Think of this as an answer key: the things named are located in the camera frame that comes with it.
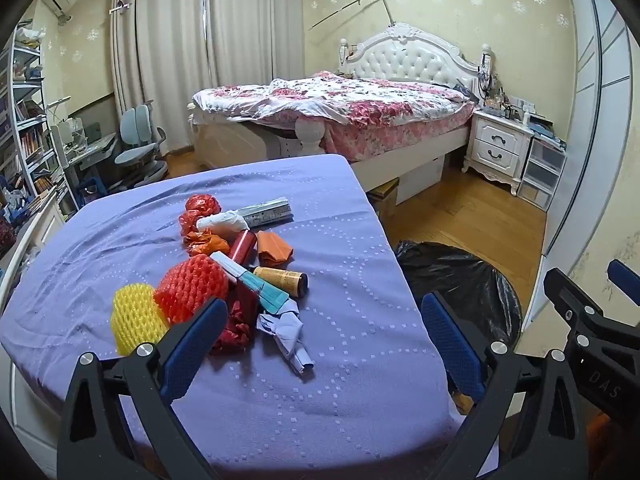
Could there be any red foam fruit net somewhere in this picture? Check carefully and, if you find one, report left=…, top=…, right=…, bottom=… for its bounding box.
left=153, top=254, right=230, bottom=325

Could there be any white and blue tube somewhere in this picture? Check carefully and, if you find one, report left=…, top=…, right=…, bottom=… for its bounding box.
left=210, top=251, right=261, bottom=291

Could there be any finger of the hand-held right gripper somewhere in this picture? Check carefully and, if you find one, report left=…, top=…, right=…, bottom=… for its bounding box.
left=543, top=267, right=640, bottom=357
left=606, top=259, right=640, bottom=307

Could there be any yellow foam fruit net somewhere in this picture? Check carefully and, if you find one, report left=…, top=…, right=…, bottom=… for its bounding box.
left=111, top=282, right=171, bottom=357

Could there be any cardboard box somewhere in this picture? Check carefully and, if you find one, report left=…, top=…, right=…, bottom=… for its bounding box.
left=372, top=177, right=401, bottom=231

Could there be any light blue desk chair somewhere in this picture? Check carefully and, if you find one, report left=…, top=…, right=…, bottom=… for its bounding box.
left=114, top=102, right=170, bottom=193

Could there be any orange paper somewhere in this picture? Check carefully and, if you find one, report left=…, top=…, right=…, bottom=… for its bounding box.
left=256, top=230, right=293, bottom=267

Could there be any white storage box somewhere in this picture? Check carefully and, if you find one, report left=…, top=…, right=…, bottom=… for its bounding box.
left=395, top=152, right=446, bottom=206

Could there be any clear plastic drawer unit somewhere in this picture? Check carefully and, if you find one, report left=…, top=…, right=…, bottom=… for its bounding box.
left=517, top=135, right=568, bottom=211

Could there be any stack of books and papers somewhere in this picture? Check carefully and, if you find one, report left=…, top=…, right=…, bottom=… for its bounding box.
left=527, top=114, right=568, bottom=150

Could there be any pale paper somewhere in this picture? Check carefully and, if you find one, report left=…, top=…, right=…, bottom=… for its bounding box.
left=256, top=302, right=315, bottom=375

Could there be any white bed with tufted headboard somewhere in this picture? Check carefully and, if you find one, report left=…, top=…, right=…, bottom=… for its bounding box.
left=187, top=22, right=483, bottom=206

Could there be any white paper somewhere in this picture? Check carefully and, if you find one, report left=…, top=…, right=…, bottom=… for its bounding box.
left=196, top=210, right=248, bottom=236

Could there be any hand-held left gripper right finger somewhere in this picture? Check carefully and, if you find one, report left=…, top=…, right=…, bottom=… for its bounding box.
left=420, top=291, right=583, bottom=480

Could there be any white nightstand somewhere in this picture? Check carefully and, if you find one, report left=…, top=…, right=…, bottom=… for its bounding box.
left=462, top=107, right=536, bottom=196

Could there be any white bookshelf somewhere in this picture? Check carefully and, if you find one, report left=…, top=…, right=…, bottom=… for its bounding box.
left=0, top=20, right=71, bottom=241

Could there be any orange shiny wrapper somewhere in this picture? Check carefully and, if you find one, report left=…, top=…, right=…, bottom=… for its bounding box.
left=182, top=231, right=232, bottom=257

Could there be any study desk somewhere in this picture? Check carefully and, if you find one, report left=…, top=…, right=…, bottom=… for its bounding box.
left=47, top=115, right=121, bottom=206

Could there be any grey blister pack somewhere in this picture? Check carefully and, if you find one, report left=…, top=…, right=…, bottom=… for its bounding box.
left=235, top=198, right=293, bottom=228

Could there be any red foil wrapper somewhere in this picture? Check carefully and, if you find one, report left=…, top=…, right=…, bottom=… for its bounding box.
left=210, top=280, right=261, bottom=356

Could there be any floral duvet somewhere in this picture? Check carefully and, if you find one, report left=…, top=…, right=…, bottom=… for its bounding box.
left=192, top=71, right=476, bottom=156

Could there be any wardrobe sliding door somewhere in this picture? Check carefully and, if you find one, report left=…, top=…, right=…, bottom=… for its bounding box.
left=542, top=0, right=640, bottom=261

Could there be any beige curtain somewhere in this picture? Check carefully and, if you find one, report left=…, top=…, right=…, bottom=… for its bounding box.
left=109, top=0, right=211, bottom=126
left=207, top=0, right=305, bottom=88

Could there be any group of small bottles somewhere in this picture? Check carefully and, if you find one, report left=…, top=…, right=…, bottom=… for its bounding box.
left=482, top=87, right=538, bottom=120

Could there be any thin metal pole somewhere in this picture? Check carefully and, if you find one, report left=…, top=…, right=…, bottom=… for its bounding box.
left=307, top=0, right=396, bottom=31

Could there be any purple tablecloth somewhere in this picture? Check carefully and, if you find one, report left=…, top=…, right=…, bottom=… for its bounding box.
left=0, top=154, right=468, bottom=480

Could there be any red plastic bag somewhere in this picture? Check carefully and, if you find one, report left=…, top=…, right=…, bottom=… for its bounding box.
left=185, top=194, right=222, bottom=217

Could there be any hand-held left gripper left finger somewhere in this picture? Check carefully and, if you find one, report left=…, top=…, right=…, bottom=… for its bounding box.
left=57, top=296, right=231, bottom=480

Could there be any red-orange wrapper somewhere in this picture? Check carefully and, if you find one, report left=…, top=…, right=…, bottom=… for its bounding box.
left=179, top=211, right=206, bottom=241

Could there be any trash bin with black bag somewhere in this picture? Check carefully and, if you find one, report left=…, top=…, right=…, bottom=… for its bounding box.
left=392, top=240, right=523, bottom=396

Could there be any red cylindrical tube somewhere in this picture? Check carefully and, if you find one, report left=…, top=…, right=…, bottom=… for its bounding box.
left=229, top=229, right=258, bottom=265

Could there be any tan printed cork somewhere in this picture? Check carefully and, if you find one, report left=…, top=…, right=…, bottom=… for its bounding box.
left=252, top=266, right=309, bottom=298

